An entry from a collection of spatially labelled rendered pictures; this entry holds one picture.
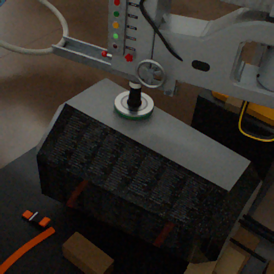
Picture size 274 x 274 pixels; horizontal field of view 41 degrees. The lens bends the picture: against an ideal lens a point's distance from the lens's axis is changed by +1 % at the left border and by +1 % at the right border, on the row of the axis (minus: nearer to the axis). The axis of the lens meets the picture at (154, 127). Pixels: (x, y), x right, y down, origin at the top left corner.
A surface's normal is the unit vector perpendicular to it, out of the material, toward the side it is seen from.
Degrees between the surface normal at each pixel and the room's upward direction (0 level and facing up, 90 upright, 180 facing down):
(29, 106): 0
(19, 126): 0
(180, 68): 90
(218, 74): 90
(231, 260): 0
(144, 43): 90
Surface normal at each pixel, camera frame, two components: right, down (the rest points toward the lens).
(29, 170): 0.11, -0.74
